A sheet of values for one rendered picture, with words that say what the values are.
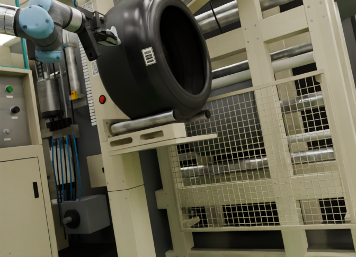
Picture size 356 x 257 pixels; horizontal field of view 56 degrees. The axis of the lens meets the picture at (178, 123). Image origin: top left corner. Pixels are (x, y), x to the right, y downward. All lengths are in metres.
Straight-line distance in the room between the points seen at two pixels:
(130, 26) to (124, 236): 0.95
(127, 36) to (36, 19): 0.46
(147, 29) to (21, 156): 0.82
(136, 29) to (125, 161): 0.63
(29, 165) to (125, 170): 0.44
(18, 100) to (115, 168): 0.57
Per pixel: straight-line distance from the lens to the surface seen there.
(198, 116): 1.58
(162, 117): 1.35
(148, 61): 1.27
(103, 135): 1.50
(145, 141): 1.37
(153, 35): 1.31
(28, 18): 0.95
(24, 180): 1.68
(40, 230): 1.72
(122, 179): 1.61
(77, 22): 1.16
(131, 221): 1.62
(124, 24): 1.36
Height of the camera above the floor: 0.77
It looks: 4 degrees up
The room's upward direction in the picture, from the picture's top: 10 degrees counter-clockwise
